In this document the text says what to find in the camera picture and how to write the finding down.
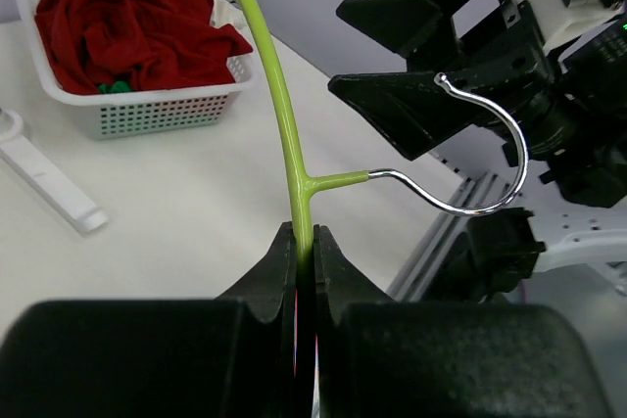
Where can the white plastic basket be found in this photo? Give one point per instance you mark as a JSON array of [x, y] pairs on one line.
[[109, 116]]

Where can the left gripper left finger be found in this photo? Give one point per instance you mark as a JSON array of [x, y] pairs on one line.
[[231, 356]]

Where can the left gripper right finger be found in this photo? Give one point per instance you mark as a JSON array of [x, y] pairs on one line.
[[382, 358]]

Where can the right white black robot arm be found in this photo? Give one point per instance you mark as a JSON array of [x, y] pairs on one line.
[[586, 164]]

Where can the green t shirt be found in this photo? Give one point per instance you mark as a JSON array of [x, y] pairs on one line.
[[117, 87]]

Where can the red t shirt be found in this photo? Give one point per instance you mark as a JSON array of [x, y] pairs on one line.
[[147, 44]]

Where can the metal clothes rack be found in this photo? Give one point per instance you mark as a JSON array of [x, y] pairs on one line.
[[69, 201]]

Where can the green hanger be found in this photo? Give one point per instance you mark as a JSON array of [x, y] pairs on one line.
[[302, 187]]

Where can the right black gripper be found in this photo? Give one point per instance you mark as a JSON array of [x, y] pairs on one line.
[[500, 58]]

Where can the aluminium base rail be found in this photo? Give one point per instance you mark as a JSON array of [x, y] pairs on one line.
[[469, 259]]

